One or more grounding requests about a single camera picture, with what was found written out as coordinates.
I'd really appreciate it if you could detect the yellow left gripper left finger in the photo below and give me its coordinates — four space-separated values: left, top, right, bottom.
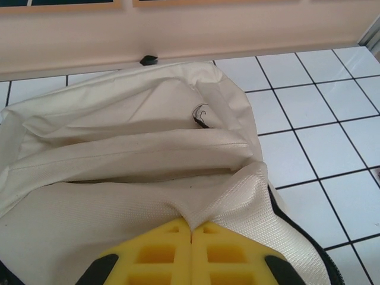
76 218 192 285

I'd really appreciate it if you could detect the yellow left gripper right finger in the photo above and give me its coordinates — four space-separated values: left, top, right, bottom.
191 222 304 285

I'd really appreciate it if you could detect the beige canvas backpack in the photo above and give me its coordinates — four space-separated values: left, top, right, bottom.
0 61 339 285

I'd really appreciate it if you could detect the black wall clip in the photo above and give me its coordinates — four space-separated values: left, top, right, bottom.
140 55 160 66

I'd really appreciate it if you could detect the aluminium corner post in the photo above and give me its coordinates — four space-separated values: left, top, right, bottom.
357 20 380 48

